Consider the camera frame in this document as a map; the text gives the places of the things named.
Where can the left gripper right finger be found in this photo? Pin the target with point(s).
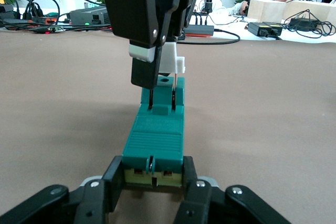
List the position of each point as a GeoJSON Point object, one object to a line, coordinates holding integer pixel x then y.
{"type": "Point", "coordinates": [204, 203]}

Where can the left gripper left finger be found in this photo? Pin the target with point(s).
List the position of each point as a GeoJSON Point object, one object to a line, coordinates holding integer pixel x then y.
{"type": "Point", "coordinates": [86, 203]}

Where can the small grey hub box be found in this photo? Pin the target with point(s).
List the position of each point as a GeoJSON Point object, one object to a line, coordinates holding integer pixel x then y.
{"type": "Point", "coordinates": [199, 28]}

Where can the black device green display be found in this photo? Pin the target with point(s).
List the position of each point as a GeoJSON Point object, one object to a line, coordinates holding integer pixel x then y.
{"type": "Point", "coordinates": [84, 18]}

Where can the black adapter with yellow label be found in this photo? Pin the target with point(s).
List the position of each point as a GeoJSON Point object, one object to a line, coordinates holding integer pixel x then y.
{"type": "Point", "coordinates": [275, 28]}
{"type": "Point", "coordinates": [258, 28]}

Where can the small green circuit board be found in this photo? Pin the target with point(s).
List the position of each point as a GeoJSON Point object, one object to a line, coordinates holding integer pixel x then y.
{"type": "Point", "coordinates": [56, 29]}

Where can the black power brick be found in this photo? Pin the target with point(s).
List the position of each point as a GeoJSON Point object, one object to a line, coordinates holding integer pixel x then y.
{"type": "Point", "coordinates": [304, 24]}

